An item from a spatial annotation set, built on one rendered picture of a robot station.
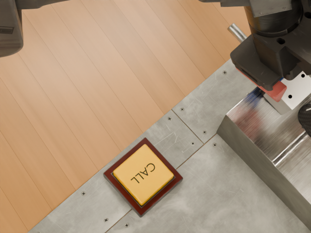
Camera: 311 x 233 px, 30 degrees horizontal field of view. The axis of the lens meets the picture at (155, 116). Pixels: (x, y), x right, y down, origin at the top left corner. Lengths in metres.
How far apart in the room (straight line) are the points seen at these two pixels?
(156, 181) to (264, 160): 0.15
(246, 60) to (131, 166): 0.24
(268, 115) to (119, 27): 0.28
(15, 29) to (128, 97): 0.37
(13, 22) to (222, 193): 0.44
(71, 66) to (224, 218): 0.32
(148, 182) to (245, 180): 0.15
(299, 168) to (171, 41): 0.28
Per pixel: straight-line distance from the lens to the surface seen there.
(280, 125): 0.78
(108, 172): 0.81
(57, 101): 0.87
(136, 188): 0.79
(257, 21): 0.60
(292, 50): 0.60
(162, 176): 0.79
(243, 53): 0.67
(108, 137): 0.85
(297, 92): 0.74
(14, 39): 0.54
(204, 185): 0.83
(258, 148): 0.77
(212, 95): 0.87
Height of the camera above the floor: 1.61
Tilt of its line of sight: 73 degrees down
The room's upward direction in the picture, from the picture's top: 8 degrees clockwise
